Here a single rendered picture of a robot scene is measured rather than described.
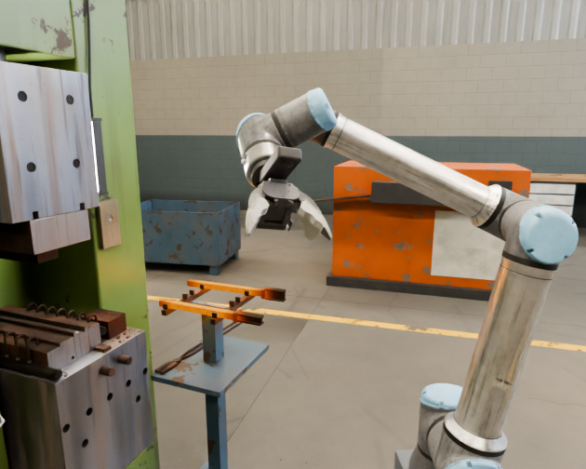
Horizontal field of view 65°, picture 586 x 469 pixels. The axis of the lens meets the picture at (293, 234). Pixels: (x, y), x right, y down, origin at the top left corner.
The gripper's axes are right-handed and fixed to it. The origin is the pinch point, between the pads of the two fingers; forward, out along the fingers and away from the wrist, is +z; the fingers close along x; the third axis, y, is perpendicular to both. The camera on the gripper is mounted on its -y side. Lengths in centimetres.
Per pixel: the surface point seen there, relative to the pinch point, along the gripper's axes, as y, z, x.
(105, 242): 76, -72, 31
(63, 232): 53, -53, 42
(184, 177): 540, -741, -99
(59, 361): 83, -28, 41
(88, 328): 82, -39, 34
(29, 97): 20, -68, 51
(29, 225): 47, -48, 50
